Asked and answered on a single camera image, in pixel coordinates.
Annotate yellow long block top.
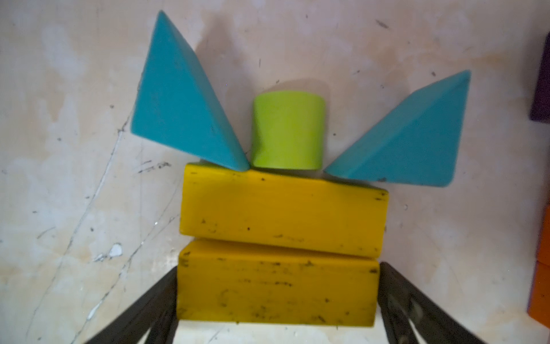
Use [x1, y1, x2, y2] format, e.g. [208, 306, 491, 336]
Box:
[176, 239, 380, 327]

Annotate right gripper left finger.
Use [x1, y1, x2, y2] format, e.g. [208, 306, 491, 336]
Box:
[88, 267, 178, 344]

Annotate green half-cylinder block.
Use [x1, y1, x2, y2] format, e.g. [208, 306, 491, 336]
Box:
[251, 90, 326, 171]

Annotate teal triangle block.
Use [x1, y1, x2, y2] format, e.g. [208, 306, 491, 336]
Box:
[325, 70, 471, 187]
[130, 11, 250, 171]

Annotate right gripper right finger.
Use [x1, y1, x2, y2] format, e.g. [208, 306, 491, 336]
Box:
[378, 262, 483, 344]

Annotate yellow long block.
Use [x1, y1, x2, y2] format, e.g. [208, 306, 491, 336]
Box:
[180, 163, 389, 259]
[176, 239, 380, 327]

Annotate purple triangle block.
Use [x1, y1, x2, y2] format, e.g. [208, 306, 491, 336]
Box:
[529, 34, 550, 124]

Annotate orange trapezoid block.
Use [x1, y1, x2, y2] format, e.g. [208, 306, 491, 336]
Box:
[537, 204, 550, 266]

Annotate orange rectangular block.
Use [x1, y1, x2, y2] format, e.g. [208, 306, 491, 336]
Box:
[527, 262, 550, 328]

